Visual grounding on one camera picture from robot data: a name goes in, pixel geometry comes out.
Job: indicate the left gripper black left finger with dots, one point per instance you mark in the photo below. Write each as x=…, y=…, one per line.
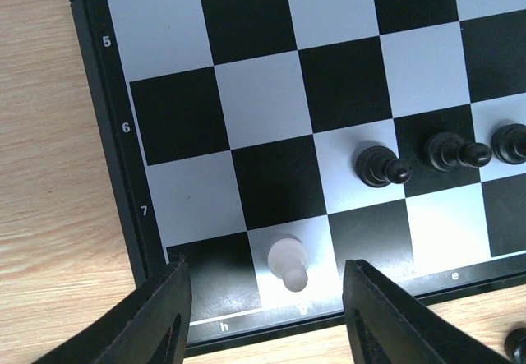
x=150, y=325

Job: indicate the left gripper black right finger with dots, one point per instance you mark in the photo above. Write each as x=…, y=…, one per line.
x=386, y=324

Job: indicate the white pawn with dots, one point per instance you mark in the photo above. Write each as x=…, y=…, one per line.
x=288, y=259

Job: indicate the black pawn on board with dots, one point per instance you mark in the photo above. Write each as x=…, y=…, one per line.
x=446, y=151
x=378, y=167
x=508, y=143

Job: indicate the black piece on table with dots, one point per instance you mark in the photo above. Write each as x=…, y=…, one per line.
x=515, y=345

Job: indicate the black and white chessboard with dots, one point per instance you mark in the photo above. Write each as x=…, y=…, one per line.
x=230, y=124

